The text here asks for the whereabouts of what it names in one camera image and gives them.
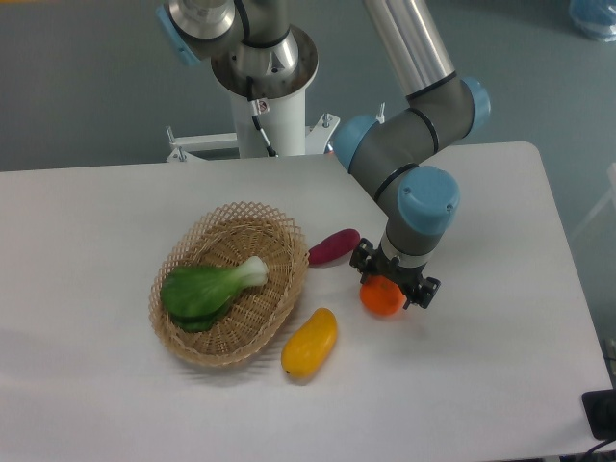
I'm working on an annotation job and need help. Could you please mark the purple sweet potato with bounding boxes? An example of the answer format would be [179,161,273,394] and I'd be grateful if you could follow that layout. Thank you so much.
[308,228,361,266]

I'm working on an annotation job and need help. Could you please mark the black device at table edge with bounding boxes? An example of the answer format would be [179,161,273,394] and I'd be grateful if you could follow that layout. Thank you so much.
[581,389,615,440]

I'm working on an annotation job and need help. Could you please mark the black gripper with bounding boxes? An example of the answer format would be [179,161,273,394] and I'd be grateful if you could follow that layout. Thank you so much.
[349,238,441,310]

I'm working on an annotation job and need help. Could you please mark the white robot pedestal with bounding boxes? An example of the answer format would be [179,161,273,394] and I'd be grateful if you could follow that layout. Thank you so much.
[165,28,342,162]

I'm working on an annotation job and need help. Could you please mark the woven bamboo basket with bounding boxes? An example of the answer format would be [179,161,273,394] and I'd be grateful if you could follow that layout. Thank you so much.
[149,202,308,367]

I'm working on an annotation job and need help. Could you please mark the green bok choy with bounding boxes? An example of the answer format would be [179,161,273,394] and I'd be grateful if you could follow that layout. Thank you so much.
[160,256,269,333]

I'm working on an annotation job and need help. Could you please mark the orange fruit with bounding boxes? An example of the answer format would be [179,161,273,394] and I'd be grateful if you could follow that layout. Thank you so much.
[359,275,405,317]

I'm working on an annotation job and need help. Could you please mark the black cable on pedestal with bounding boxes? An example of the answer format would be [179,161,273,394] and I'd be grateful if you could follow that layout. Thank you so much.
[245,76,279,158]

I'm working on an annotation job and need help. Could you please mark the yellow mango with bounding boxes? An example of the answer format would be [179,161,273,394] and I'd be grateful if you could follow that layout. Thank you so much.
[280,307,338,380]

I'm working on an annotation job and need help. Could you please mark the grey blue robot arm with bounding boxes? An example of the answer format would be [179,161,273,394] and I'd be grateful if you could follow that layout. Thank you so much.
[156,1,491,307]

